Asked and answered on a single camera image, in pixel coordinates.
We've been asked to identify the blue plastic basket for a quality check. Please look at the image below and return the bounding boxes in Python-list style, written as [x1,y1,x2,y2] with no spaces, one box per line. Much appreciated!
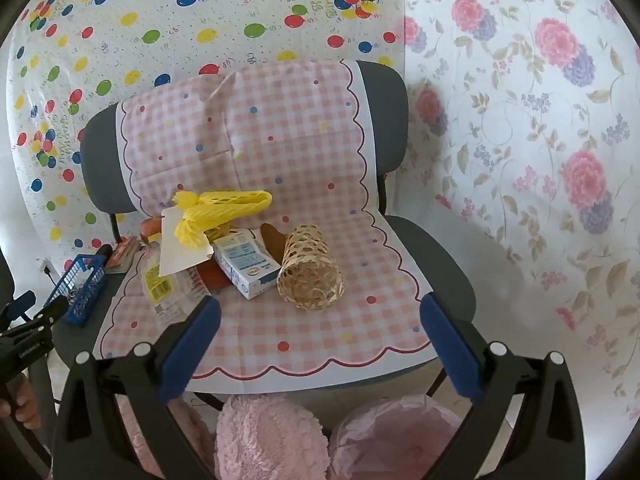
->
[42,255,108,327]

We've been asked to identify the grey chair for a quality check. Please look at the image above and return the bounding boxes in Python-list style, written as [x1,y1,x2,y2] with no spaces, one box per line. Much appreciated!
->
[52,60,477,411]

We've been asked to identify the yellow foam net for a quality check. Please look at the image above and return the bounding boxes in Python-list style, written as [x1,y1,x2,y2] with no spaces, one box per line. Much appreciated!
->
[172,190,273,248]

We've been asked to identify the beige foam net sleeve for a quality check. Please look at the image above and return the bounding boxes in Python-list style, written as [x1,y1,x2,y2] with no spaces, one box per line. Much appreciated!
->
[276,224,346,311]

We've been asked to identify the clear wrapper with yellow label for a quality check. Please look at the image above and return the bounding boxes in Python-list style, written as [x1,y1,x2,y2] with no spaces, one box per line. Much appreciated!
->
[142,255,211,321]

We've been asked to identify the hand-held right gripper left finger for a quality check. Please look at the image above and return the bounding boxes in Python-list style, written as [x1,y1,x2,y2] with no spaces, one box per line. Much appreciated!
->
[52,296,222,480]

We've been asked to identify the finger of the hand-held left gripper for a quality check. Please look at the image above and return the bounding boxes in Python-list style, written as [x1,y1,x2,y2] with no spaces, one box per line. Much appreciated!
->
[0,291,37,328]
[15,296,70,335]

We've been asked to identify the floral print sheet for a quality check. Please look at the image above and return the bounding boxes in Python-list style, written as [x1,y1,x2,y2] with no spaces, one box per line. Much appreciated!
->
[400,0,640,461]

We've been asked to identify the white blue milk carton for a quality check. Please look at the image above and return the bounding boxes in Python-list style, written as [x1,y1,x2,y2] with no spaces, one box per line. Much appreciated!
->
[212,227,282,301]

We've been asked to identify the white paper card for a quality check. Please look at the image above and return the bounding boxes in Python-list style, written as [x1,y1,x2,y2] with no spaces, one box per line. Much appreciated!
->
[159,208,213,277]

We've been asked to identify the pink checked cloth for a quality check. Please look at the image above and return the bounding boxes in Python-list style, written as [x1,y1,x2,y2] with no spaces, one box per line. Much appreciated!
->
[97,59,435,395]

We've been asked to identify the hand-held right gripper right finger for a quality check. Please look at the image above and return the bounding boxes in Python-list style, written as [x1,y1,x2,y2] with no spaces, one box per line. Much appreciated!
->
[420,291,587,480]

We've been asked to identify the balloon print sheet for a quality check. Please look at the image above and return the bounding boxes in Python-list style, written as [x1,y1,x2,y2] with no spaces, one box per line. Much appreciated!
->
[5,0,406,276]

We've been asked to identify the bin with pink bag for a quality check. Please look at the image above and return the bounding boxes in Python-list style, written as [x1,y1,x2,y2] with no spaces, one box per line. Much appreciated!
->
[327,394,466,480]

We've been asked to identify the brown flat piece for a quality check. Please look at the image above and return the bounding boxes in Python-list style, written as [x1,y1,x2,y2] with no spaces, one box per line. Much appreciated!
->
[260,222,287,261]

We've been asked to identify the person's left hand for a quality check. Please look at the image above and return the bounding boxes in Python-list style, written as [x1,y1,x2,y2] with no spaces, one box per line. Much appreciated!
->
[0,375,40,430]

